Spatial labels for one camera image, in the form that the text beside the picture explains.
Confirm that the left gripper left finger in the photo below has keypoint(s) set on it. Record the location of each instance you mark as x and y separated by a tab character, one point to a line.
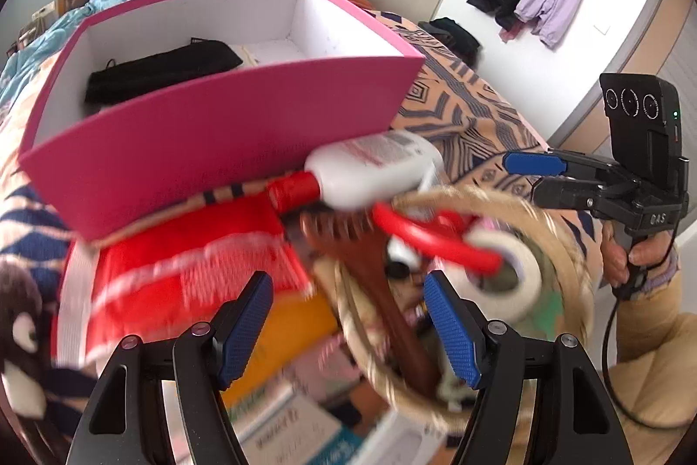
125	420

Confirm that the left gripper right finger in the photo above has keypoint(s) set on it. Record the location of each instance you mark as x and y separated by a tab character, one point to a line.
574	421

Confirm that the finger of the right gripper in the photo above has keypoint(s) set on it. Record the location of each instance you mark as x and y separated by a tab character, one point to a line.
567	194
557	163

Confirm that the woven plaid headband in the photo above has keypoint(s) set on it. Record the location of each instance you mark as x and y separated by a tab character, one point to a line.
556	295

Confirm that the white lotion bottle red cap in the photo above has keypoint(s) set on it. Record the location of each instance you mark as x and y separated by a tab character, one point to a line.
358	172

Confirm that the black drawstring pouch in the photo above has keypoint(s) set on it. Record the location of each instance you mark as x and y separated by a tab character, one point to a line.
120	82

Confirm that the yellow striped fabric pouch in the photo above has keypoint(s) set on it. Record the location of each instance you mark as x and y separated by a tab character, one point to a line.
268	52

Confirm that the person right hand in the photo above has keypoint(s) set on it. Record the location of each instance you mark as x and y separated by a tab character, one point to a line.
655	252

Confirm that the red plastic bag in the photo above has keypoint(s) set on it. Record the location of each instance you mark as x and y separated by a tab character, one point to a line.
153	283

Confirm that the orange cream tube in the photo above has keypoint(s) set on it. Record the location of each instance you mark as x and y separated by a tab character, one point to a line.
294	325

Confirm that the white tape roll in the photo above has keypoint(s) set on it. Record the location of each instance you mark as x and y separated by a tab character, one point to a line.
501	268

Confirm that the black clothes pile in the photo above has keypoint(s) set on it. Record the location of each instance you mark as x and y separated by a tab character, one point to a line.
455	37

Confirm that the brown knitted plush toy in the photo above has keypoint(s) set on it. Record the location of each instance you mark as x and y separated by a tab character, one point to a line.
26	366

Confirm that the brown wooden comb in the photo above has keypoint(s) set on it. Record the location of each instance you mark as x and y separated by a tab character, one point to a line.
353	239

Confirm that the pink cardboard box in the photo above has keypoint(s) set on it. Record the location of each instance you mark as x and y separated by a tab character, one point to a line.
101	171

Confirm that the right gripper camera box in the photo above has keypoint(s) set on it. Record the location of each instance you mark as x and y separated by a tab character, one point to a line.
644	119

